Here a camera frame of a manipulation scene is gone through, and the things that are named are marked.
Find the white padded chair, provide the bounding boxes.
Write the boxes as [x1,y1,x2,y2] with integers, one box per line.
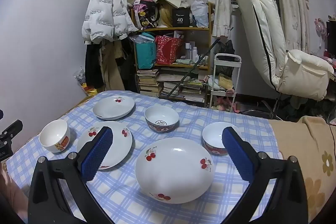
[234,0,334,119]

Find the white puffer jacket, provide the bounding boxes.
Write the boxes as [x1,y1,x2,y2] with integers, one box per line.
[81,0,139,45]

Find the pink desk fan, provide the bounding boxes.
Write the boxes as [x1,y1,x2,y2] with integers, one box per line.
[314,18,328,56]

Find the white plastic bag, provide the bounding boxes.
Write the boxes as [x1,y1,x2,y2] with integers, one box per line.
[190,0,210,28]

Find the black monitor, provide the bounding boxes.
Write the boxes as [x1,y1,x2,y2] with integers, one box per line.
[325,21,336,59]

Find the stack of books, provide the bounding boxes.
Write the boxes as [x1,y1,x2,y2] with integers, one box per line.
[136,69,163,96]

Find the yellow plastic bag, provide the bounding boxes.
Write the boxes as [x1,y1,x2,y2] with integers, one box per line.
[80,82,97,97]

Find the person's left forearm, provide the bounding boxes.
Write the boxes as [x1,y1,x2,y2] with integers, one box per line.
[0,162,29,216]

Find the blue plaid tablecloth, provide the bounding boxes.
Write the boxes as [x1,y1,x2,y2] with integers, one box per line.
[5,90,284,224]

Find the teal bag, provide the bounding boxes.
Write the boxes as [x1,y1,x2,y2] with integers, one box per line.
[134,32,156,69]

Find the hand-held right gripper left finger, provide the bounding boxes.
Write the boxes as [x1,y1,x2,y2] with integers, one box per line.
[28,126,116,224]

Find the thin dark pole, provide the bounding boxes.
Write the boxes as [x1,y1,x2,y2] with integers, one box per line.
[167,39,222,97]

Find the black box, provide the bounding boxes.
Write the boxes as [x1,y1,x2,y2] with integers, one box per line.
[172,7,191,28]

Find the large white cherry print plate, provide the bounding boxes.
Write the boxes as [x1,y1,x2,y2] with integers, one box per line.
[135,137,216,204]

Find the pink black printed bag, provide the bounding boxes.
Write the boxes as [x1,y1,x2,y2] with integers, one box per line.
[133,0,159,29]

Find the pile of magazines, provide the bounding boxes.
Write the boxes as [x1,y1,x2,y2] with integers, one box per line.
[160,74,206,104]

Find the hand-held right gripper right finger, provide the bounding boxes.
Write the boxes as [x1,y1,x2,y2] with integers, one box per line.
[222,127,308,224]

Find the white bowl with cat print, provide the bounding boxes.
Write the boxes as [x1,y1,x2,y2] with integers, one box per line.
[40,119,71,153]

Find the tan floral blanket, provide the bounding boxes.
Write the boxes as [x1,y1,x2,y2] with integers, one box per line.
[268,115,336,224]

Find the wooden shelf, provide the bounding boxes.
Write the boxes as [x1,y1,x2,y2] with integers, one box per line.
[131,2,213,106]

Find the red patterned bag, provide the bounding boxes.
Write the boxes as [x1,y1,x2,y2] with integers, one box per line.
[155,35,183,65]

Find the white utility cart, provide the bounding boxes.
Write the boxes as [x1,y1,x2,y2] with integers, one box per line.
[209,53,242,111]

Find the red patterned bowl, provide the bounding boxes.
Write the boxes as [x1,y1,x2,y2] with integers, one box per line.
[202,122,242,156]
[144,105,180,133]

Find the dark hanging coat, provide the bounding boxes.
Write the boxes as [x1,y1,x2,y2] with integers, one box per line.
[84,40,105,89]

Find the beige hanging garment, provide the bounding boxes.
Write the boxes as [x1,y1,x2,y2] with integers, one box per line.
[100,39,126,92]

